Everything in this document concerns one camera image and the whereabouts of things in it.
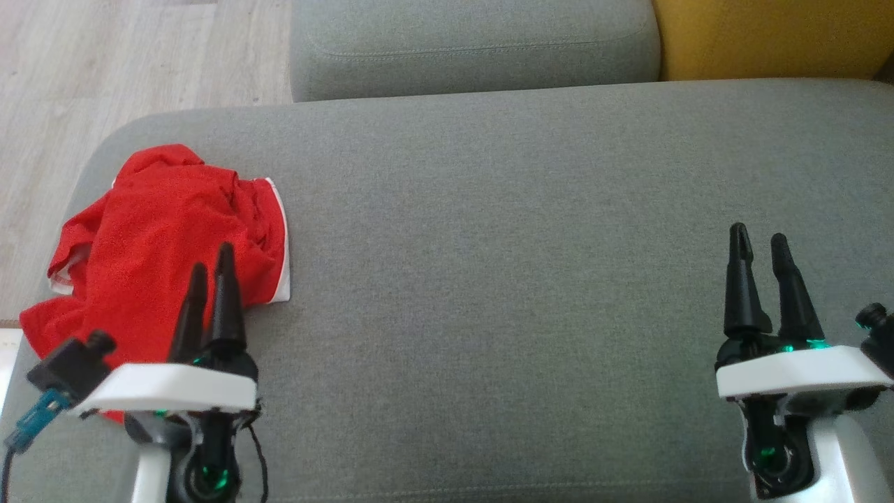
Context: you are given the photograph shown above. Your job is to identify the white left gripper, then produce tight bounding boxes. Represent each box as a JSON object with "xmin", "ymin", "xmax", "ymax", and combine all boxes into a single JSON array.
[{"xmin": 70, "ymin": 242, "xmax": 259, "ymax": 503}]

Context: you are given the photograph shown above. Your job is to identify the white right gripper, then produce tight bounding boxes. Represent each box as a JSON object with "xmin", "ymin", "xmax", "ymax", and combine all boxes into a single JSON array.
[{"xmin": 714, "ymin": 222, "xmax": 894, "ymax": 501}]

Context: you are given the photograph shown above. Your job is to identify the red white-trimmed garment small logo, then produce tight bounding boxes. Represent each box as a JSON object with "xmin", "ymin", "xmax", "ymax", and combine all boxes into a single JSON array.
[{"xmin": 20, "ymin": 143, "xmax": 291, "ymax": 424}]

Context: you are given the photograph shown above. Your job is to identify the white basket brown rim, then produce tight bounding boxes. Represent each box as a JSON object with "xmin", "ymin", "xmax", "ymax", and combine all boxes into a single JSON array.
[{"xmin": 0, "ymin": 320, "xmax": 25, "ymax": 420}]

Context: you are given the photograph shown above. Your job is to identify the yellow sofa back cushion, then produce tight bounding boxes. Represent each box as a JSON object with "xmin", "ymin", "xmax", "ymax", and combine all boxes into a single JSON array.
[{"xmin": 652, "ymin": 0, "xmax": 894, "ymax": 83}]

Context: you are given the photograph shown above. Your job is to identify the large grey sofa chaise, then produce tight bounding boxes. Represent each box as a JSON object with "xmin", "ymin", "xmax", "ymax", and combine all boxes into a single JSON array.
[{"xmin": 0, "ymin": 78, "xmax": 894, "ymax": 503}]

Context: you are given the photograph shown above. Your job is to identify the grey sofa seat cushion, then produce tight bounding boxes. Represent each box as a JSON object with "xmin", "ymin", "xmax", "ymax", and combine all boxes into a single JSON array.
[{"xmin": 289, "ymin": 0, "xmax": 663, "ymax": 104}]

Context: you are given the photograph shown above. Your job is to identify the left black cable blue plug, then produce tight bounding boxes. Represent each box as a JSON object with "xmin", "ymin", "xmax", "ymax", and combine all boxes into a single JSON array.
[{"xmin": 0, "ymin": 388, "xmax": 72, "ymax": 503}]

